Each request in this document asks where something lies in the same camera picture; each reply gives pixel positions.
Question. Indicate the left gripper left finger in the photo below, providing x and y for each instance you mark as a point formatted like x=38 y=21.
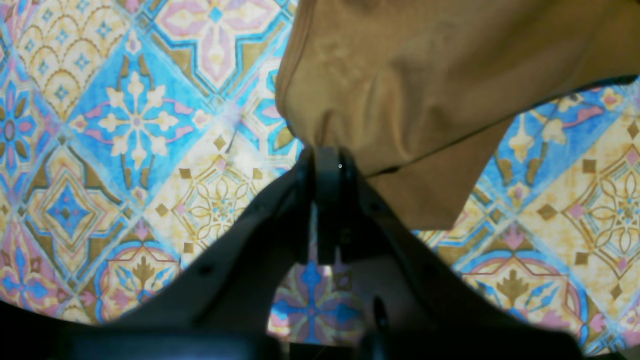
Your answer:
x=217 y=309

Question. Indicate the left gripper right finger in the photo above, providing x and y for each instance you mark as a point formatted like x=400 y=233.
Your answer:
x=416 y=307

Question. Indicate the brown t-shirt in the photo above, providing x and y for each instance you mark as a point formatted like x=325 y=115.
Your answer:
x=421 y=92

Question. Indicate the patterned tile tablecloth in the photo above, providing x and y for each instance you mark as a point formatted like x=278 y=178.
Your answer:
x=134 y=134

